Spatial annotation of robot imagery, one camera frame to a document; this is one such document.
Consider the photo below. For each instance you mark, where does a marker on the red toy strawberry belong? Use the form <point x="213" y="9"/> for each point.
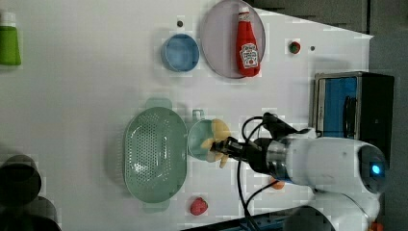
<point x="198" y="207"/>

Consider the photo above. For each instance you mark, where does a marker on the peeled toy banana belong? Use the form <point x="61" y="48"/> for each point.
<point x="220" y="133"/>

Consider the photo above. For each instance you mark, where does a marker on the green bottle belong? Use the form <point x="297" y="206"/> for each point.
<point x="9" y="47"/>

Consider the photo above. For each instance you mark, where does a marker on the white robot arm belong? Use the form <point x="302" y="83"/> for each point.
<point x="347" y="177"/>

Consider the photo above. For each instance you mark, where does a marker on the black toaster oven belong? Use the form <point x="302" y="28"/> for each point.
<point x="354" y="105"/>

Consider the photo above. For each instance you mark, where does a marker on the orange toy fruit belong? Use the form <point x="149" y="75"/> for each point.
<point x="277" y="185"/>

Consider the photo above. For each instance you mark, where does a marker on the green colander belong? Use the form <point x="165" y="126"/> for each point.
<point x="155" y="155"/>

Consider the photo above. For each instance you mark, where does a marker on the pink plate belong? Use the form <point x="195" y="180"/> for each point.
<point x="218" y="35"/>

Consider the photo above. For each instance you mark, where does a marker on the black cylinder object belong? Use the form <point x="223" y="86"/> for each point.
<point x="38" y="215"/>
<point x="20" y="181"/>

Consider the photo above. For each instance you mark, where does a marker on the green mug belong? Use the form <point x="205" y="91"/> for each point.
<point x="201" y="130"/>

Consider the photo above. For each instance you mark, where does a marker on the red ketchup bottle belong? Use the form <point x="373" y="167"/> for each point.
<point x="247" y="53"/>

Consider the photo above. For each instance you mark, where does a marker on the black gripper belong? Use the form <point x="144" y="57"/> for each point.
<point x="254" y="154"/>

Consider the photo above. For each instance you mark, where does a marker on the blue bowl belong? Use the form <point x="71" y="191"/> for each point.
<point x="180" y="53"/>

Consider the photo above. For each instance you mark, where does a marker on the red toy apple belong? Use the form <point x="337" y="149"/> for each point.
<point x="294" y="47"/>

